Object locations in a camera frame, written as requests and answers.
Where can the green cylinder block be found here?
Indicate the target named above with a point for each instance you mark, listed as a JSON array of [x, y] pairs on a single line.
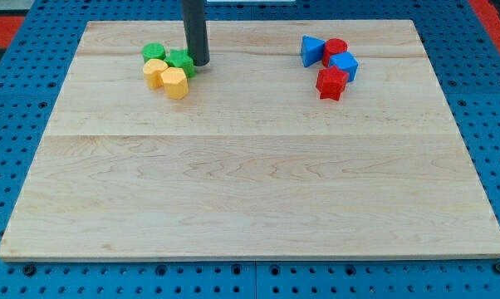
[[153, 50]]

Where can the yellow hexagon block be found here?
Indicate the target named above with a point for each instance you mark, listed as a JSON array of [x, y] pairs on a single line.
[[175, 83]]

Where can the red cylinder block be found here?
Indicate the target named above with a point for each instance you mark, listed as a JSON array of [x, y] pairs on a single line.
[[331, 47]]

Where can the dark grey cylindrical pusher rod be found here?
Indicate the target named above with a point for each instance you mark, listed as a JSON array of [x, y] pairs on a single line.
[[195, 30]]

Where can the blue cube block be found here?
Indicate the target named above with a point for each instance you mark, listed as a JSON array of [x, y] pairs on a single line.
[[345, 61]]

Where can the blue triangle block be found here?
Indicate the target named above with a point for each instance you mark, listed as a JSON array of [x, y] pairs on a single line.
[[312, 49]]

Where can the yellow heart block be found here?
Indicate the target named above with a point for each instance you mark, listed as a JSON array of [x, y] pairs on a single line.
[[152, 71]]

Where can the green star block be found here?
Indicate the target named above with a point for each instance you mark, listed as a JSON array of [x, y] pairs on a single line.
[[181, 59]]

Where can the red star block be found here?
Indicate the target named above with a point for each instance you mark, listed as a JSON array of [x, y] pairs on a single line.
[[331, 82]]

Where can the light wooden board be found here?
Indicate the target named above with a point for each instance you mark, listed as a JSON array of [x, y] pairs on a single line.
[[252, 164]]

